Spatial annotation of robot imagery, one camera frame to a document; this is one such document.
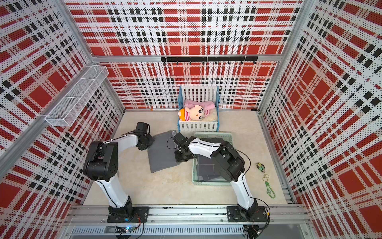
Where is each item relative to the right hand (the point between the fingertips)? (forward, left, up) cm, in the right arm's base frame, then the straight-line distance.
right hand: (181, 159), depth 92 cm
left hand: (+14, +20, 0) cm, 24 cm away
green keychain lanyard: (-5, -49, -1) cm, 50 cm away
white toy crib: (+27, -20, +5) cm, 34 cm away
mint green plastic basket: (+15, -31, +3) cm, 34 cm away
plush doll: (+27, -9, +13) cm, 31 cm away
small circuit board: (-36, +22, +1) cm, 42 cm away
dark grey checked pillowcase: (-8, -16, +3) cm, 18 cm away
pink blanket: (+37, -17, +10) cm, 42 cm away
